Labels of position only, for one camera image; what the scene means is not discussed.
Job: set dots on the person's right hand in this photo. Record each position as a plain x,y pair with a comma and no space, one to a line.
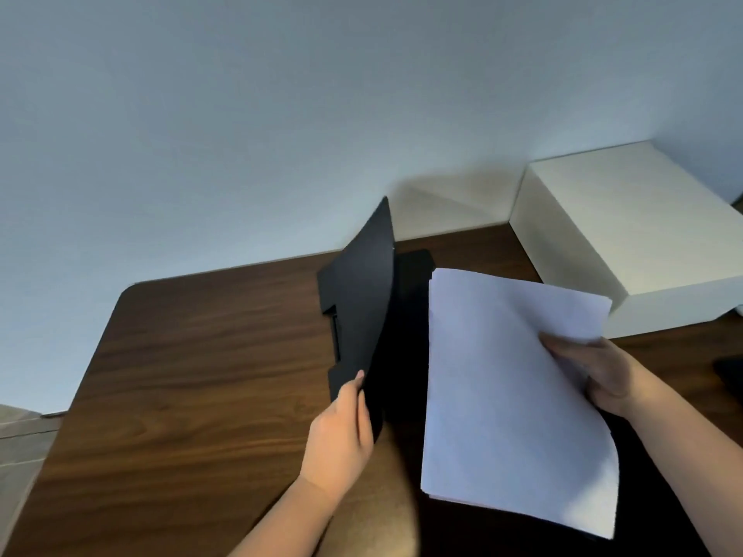
603,374

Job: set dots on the person's left hand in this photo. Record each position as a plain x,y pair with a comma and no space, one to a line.
339,437

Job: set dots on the stack of white paper sheets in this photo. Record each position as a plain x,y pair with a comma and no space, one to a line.
511,400

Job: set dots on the black folder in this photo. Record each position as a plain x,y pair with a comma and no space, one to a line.
371,318

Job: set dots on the person's right forearm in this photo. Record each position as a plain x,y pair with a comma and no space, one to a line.
685,452

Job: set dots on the person's right thumb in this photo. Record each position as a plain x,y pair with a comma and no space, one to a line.
566,345

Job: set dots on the person's left thumb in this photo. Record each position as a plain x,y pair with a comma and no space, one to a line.
363,408

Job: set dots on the black object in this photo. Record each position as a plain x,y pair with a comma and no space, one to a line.
730,371

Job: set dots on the person's left forearm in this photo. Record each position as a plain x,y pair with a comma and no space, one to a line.
284,525

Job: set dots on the white cardboard box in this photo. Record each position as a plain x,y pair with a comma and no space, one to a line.
621,231

